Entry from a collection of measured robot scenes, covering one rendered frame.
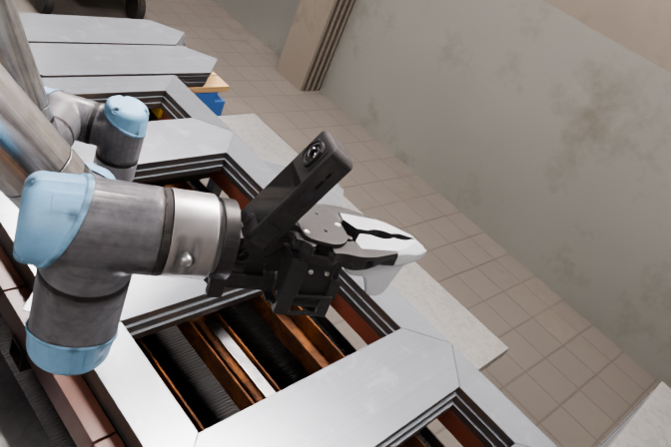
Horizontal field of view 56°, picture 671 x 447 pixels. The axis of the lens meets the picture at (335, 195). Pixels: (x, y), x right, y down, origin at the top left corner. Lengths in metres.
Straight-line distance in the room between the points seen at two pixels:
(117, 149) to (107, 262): 0.65
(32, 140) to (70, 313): 0.16
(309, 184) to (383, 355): 0.91
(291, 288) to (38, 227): 0.21
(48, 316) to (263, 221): 0.19
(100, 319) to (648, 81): 3.15
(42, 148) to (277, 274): 0.24
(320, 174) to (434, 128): 3.54
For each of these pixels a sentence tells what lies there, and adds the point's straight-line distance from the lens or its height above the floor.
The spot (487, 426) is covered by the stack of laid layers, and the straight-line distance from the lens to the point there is 1.44.
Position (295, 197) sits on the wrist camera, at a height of 1.50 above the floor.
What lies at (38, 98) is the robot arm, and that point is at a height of 1.27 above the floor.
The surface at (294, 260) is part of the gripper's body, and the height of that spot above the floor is 1.45.
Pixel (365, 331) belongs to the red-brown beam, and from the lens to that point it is 1.56.
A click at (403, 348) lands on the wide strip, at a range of 1.44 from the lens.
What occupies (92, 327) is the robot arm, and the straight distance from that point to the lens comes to 0.58.
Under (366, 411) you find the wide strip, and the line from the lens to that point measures 1.28.
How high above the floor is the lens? 1.78
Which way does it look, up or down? 30 degrees down
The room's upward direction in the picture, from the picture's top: 25 degrees clockwise
